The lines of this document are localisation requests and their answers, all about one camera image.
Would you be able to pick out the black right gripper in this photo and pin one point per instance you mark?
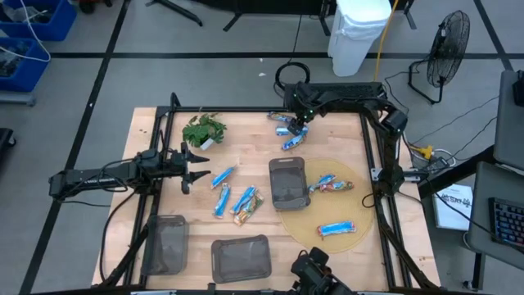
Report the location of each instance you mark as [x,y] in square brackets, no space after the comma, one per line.
[305,112]

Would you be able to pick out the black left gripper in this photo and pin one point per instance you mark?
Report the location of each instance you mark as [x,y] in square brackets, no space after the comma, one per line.
[186,168]

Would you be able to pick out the blue Quaker Chewy granola bar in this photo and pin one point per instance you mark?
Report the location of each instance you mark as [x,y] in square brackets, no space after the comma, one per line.
[282,131]
[279,117]
[223,176]
[243,199]
[222,201]
[322,183]
[294,142]
[336,229]

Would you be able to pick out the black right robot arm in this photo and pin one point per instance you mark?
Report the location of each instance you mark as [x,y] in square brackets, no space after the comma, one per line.
[348,90]

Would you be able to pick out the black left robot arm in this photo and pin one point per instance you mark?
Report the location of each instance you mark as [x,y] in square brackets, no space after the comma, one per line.
[90,177]

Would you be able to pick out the green plant in white pot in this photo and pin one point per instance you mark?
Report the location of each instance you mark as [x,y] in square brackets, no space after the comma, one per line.
[202,130]

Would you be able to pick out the round woven yellow placemat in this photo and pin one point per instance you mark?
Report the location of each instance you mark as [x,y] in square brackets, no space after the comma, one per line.
[335,213]

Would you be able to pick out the white trash bin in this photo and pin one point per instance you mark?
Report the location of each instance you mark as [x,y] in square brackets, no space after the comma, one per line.
[356,33]

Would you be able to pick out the black floor fan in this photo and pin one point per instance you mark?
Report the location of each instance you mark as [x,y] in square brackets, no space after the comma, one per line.
[448,49]

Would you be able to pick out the white paper booklet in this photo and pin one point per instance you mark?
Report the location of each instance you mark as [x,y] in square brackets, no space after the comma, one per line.
[452,207]

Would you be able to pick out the blue storage bin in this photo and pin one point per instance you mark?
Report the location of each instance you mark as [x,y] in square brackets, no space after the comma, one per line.
[32,73]
[61,24]

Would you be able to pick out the grey desk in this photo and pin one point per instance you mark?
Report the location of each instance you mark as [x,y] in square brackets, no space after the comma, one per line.
[491,184]

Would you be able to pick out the grey side table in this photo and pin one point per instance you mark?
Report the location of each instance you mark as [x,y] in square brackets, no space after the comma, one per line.
[507,131]

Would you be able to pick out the black computer keyboard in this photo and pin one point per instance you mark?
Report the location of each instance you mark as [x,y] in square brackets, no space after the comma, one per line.
[507,221]

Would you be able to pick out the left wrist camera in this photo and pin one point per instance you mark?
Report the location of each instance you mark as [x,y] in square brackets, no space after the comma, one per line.
[150,157]

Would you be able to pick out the black metal table frame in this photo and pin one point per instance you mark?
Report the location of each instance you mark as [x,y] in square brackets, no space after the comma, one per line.
[245,109]

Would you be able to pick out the black table-level camera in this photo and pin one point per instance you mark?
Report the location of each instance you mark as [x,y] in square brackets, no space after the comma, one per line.
[313,270]

